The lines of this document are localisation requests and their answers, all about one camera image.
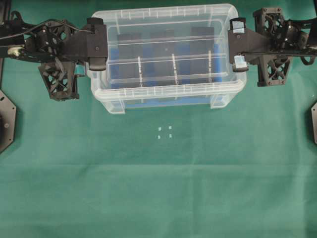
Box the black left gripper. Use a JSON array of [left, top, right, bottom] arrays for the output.
[[23, 17, 108, 101]]

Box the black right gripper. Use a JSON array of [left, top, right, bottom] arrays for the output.
[[228, 8, 310, 87]]

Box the clear plastic box lid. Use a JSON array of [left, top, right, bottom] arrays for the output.
[[90, 3, 248, 101]]

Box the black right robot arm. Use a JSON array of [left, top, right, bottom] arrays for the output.
[[228, 7, 317, 87]]

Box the clear plastic storage box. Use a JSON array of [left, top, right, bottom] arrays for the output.
[[90, 3, 248, 116]]

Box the left black boxed item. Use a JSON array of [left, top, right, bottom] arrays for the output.
[[113, 32, 143, 88]]

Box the black boxed item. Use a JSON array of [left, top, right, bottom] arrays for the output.
[[149, 30, 175, 86], [113, 32, 143, 88], [190, 26, 214, 84]]

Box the right black boxed item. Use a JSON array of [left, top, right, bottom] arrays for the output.
[[190, 26, 214, 84]]

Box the blue foam insert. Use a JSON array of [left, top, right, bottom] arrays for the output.
[[110, 43, 222, 109]]

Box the middle black boxed item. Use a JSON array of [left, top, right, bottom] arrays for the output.
[[149, 30, 175, 86]]

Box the green table cloth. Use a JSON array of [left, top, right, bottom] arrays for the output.
[[0, 0, 317, 238]]

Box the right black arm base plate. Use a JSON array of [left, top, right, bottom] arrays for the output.
[[311, 102, 317, 144]]

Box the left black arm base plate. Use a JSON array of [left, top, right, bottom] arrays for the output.
[[0, 90, 17, 153]]

